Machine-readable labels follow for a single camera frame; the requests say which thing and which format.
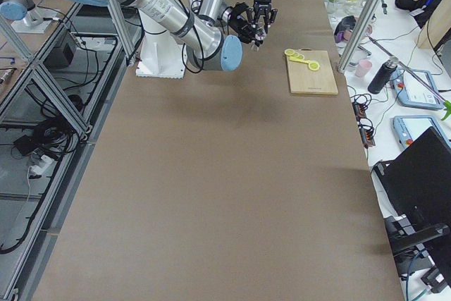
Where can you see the steel jigger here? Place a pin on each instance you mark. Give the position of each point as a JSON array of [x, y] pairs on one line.
[[255, 44]]

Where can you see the small clear glass cup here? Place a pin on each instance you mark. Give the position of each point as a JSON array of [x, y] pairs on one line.
[[260, 34]]

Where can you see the pink plastic cup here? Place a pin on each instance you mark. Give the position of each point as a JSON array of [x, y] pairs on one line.
[[363, 67]]

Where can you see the lemon slice on knife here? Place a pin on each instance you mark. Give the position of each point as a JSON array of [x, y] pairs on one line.
[[313, 66]]

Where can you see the wooden cutting board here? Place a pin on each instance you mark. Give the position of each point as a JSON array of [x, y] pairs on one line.
[[304, 81]]

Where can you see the black cloth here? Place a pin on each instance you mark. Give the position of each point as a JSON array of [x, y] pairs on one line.
[[347, 23]]

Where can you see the black water bottle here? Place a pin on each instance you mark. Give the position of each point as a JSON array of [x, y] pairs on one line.
[[383, 75]]

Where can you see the blue teach pendant near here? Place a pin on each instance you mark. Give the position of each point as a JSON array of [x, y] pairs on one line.
[[409, 128]]

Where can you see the metal rod green tip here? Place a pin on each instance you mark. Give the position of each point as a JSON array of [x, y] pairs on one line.
[[434, 92]]

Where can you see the black laptop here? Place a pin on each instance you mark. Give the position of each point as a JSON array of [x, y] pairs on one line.
[[417, 182]]

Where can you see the white camera mast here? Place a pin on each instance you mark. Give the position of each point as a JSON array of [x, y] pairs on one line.
[[160, 56]]

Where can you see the aluminium frame post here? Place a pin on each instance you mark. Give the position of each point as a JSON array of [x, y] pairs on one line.
[[357, 34]]

